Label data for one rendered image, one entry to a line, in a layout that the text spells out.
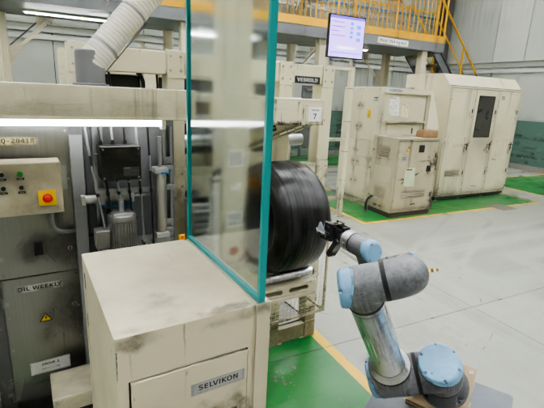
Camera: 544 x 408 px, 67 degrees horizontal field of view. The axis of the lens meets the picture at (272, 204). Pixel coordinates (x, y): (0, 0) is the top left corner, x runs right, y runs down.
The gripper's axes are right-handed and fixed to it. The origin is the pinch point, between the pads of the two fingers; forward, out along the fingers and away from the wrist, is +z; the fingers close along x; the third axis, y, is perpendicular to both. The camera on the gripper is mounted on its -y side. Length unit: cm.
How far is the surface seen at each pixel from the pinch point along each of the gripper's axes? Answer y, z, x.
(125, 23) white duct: 87, 49, 74
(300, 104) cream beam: 56, 48, -18
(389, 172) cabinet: -48, 299, -367
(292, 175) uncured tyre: 23.8, 15.2, 6.2
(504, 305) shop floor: -119, 36, -255
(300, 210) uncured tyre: 9.9, 3.2, 8.7
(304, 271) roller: -27.8, 14.0, -4.3
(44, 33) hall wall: 165, 959, 51
